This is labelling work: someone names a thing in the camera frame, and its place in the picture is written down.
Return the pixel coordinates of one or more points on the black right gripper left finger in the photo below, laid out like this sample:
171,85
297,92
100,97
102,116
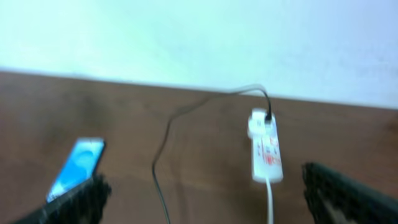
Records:
82,204

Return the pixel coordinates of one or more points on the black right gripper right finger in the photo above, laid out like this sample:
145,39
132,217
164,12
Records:
335,198

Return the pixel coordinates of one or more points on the white power strip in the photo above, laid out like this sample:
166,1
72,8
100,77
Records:
266,160

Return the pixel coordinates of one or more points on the blue Galaxy smartphone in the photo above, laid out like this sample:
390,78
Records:
79,167

